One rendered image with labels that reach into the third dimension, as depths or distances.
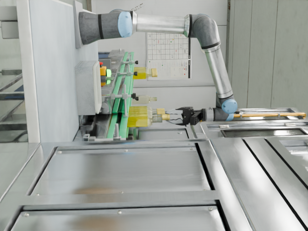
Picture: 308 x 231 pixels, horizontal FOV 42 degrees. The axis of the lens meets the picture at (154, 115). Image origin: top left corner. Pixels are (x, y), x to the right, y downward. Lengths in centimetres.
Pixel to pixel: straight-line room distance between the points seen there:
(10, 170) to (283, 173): 65
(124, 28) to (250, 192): 117
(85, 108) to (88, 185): 92
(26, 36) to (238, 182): 68
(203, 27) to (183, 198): 121
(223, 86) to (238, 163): 101
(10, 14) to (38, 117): 30
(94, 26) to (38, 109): 77
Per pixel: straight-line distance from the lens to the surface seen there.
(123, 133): 178
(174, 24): 202
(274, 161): 104
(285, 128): 258
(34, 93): 117
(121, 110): 208
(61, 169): 103
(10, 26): 122
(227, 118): 218
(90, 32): 186
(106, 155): 109
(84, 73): 178
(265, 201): 85
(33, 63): 117
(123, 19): 186
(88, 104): 181
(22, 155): 112
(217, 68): 195
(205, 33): 192
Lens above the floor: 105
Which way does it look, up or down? 1 degrees up
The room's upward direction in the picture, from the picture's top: 89 degrees clockwise
